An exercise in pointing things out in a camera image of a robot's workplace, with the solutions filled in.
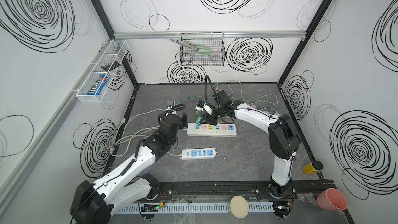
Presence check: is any teal charging cable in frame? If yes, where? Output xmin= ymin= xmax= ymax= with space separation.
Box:
xmin=177 ymin=97 xmax=203 ymax=106

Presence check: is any long colourful power strip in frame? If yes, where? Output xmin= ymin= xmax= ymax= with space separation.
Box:
xmin=187 ymin=123 xmax=237 ymax=137

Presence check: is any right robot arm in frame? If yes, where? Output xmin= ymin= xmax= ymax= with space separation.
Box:
xmin=197 ymin=90 xmax=302 ymax=199

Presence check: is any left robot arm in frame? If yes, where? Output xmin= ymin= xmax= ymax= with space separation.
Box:
xmin=70 ymin=104 xmax=188 ymax=224

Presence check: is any short blue power strip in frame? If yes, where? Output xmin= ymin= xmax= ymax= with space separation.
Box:
xmin=181 ymin=148 xmax=217 ymax=160

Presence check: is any black remote control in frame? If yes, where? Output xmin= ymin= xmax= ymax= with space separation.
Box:
xmin=101 ymin=61 xmax=120 ymax=72

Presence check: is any blue candy packet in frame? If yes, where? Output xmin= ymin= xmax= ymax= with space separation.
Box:
xmin=87 ymin=75 xmax=109 ymax=95

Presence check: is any beige round lid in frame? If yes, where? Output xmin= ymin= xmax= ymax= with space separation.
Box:
xmin=229 ymin=196 xmax=249 ymax=219

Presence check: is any yellow block with black cap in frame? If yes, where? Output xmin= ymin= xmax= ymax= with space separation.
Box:
xmin=302 ymin=161 xmax=323 ymax=175

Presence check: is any pink cup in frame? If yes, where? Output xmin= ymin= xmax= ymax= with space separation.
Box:
xmin=316 ymin=188 xmax=348 ymax=211

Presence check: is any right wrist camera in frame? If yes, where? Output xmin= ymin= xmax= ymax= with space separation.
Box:
xmin=195 ymin=100 xmax=214 ymax=116

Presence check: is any green charging cable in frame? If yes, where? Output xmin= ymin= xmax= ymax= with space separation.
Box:
xmin=214 ymin=82 xmax=280 ymax=116

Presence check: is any white power strip cord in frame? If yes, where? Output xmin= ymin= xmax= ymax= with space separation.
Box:
xmin=109 ymin=108 xmax=184 ymax=158

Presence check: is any black wire basket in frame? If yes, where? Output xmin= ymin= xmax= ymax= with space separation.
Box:
xmin=178 ymin=32 xmax=226 ymax=66

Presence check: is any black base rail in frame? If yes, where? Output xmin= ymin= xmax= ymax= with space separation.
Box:
xmin=150 ymin=180 xmax=336 ymax=201

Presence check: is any clear wall shelf basket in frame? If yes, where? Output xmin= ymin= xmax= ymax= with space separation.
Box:
xmin=76 ymin=40 xmax=129 ymax=103

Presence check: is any white slotted cable duct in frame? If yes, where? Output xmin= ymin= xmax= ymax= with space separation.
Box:
xmin=114 ymin=202 xmax=276 ymax=215

